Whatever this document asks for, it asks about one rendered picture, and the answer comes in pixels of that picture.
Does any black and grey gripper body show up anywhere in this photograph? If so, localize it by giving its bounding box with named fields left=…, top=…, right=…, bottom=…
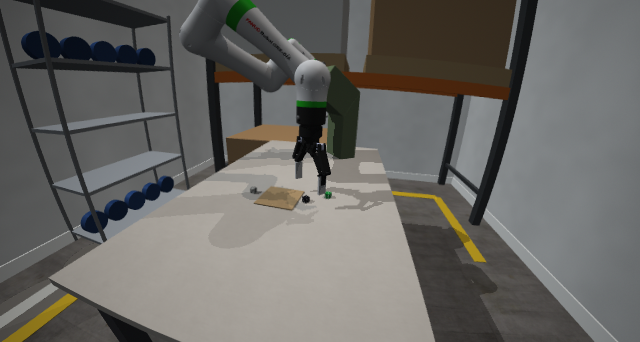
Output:
left=299, top=125, right=323, bottom=154

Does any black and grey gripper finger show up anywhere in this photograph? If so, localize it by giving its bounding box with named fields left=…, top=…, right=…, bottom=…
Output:
left=306, top=143, right=331, bottom=195
left=292, top=136, right=307, bottom=179

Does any tan square mat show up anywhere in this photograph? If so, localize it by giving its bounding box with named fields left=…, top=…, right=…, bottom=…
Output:
left=254, top=186, right=304, bottom=211

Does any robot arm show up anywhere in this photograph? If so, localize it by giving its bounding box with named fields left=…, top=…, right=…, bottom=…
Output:
left=179, top=0, right=331, bottom=127

